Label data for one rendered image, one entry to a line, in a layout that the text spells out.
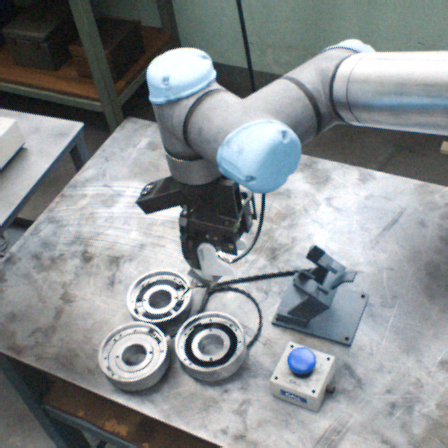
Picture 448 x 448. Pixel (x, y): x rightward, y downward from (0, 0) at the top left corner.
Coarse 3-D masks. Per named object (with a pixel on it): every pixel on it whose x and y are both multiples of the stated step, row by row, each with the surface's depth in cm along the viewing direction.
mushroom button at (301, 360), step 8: (296, 352) 95; (304, 352) 94; (312, 352) 95; (288, 360) 94; (296, 360) 94; (304, 360) 93; (312, 360) 94; (296, 368) 93; (304, 368) 93; (312, 368) 93
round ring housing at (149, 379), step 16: (112, 336) 106; (160, 336) 105; (128, 352) 106; (144, 352) 106; (160, 352) 103; (128, 368) 102; (160, 368) 101; (112, 384) 102; (128, 384) 100; (144, 384) 100
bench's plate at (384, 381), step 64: (128, 128) 147; (64, 192) 136; (128, 192) 133; (320, 192) 126; (384, 192) 124; (64, 256) 124; (128, 256) 121; (256, 256) 117; (384, 256) 114; (0, 320) 115; (64, 320) 113; (128, 320) 112; (256, 320) 108; (384, 320) 105; (192, 384) 102; (256, 384) 100; (384, 384) 98
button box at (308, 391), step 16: (288, 352) 98; (320, 352) 97; (288, 368) 96; (320, 368) 96; (272, 384) 96; (288, 384) 95; (304, 384) 94; (320, 384) 94; (288, 400) 97; (304, 400) 95; (320, 400) 95
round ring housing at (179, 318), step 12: (144, 276) 112; (156, 276) 113; (168, 276) 113; (180, 276) 111; (132, 288) 111; (156, 288) 112; (168, 288) 111; (132, 300) 111; (144, 300) 111; (156, 300) 113; (192, 300) 110; (132, 312) 107; (156, 312) 108; (180, 312) 106; (156, 324) 106; (168, 324) 107; (180, 324) 109
